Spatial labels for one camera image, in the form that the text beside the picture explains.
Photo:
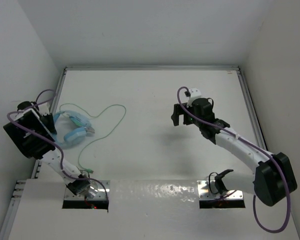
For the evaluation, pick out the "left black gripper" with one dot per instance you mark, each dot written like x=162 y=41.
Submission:
x=50 y=127

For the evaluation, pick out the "metal base plate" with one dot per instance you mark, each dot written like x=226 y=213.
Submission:
x=206 y=193
x=94 y=193

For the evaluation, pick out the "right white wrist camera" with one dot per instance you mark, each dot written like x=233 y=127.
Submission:
x=193 y=93

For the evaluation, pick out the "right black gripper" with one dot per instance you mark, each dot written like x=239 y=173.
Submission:
x=179 y=110

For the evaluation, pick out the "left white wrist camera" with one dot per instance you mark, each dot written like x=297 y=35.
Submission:
x=44 y=109

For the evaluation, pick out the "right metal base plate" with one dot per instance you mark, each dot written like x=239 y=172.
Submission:
x=206 y=193

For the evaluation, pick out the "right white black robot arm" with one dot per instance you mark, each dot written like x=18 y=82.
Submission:
x=272 y=174

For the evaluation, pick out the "light blue headphones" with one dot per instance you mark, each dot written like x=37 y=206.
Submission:
x=76 y=136

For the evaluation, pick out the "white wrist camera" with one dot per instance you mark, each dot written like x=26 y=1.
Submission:
x=44 y=109
x=193 y=93

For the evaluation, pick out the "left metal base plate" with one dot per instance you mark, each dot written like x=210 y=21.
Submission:
x=94 y=193

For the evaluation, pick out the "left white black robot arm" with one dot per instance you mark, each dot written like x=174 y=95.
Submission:
x=32 y=132

